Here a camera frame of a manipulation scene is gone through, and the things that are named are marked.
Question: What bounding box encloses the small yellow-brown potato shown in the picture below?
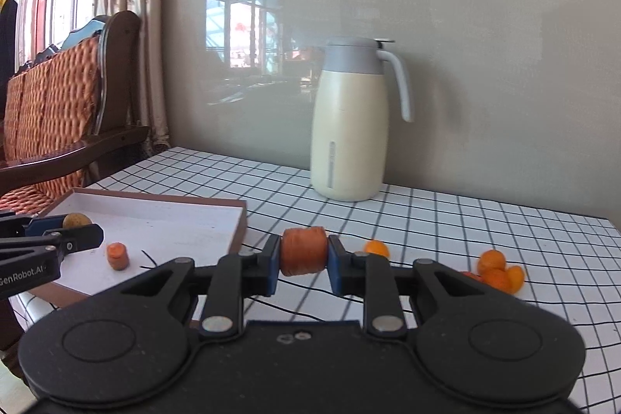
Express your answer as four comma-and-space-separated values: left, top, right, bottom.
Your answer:
62, 213, 93, 230

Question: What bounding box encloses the small carrot chunk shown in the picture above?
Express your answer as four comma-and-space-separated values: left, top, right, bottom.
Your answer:
107, 243, 131, 272

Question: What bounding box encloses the cream thermos jug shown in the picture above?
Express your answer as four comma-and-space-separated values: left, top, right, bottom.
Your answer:
310, 36, 415, 202

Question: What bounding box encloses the large carrot chunk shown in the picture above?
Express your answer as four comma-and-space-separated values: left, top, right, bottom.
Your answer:
281, 226, 330, 276

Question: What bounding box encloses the black checked white tablecloth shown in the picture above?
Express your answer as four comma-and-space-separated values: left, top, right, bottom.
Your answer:
10, 146, 621, 414

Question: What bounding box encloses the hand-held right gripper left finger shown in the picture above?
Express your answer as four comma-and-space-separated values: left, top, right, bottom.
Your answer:
104, 236, 282, 338

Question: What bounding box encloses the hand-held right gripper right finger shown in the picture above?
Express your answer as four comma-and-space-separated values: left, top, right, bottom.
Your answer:
329, 236, 505, 340

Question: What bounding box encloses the blue cloth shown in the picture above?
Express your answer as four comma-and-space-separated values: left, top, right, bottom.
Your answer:
59, 15, 111, 52

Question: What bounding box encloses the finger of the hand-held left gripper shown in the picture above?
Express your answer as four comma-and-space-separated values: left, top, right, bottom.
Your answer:
0, 211, 66, 240
0, 224, 105, 267

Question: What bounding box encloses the dark wooden bench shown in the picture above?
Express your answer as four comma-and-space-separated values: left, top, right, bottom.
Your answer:
0, 10, 152, 213

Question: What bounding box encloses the orange patterned bench cushion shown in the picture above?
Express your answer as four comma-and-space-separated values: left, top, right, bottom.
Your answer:
0, 33, 104, 213

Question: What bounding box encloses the brown rimmed white tray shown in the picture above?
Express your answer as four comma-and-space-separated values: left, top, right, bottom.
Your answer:
10, 187, 248, 309

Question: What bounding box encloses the dark hanging garment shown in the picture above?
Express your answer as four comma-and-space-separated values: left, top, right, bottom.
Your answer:
0, 0, 21, 82

